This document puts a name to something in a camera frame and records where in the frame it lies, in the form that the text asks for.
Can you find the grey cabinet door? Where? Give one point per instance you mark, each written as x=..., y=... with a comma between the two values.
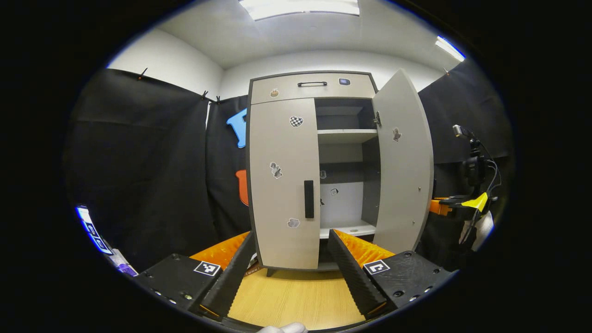
x=402, y=185
x=282, y=138

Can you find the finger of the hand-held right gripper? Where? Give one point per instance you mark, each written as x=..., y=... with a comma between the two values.
x=439, y=207

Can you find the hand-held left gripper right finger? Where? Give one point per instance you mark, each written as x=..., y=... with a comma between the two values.
x=354, y=277

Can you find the grey cabinet drawer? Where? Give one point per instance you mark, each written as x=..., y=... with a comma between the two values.
x=286, y=92

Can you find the black backdrop cloth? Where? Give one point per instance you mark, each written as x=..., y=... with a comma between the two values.
x=138, y=162

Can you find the grey double-door shoe cabinet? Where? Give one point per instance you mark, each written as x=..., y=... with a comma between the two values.
x=347, y=208

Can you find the purple printed object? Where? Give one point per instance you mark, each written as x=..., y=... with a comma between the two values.
x=124, y=264

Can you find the grey cabinet shelf board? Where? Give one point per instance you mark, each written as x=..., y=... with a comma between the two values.
x=344, y=135
x=351, y=229

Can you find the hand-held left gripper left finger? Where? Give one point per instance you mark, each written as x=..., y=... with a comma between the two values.
x=231, y=273

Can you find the ceiling light panel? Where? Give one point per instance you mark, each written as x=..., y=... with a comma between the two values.
x=449, y=48
x=300, y=8

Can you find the blue and white strip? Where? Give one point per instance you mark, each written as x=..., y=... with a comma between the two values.
x=92, y=229

